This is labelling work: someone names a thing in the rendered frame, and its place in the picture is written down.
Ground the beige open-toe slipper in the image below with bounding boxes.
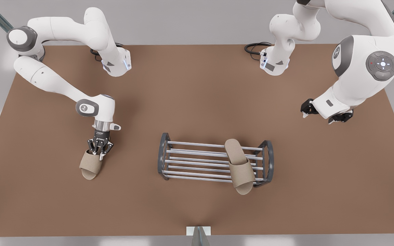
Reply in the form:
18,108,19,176
79,149,104,180
224,138,256,195

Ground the grey metal shoe rack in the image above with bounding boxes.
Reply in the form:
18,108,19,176
157,133,274,188

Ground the black cable loop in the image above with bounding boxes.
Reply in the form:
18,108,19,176
90,43,124,62
245,42,274,62

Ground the silver frame post with foot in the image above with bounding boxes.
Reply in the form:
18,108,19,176
186,226,212,246

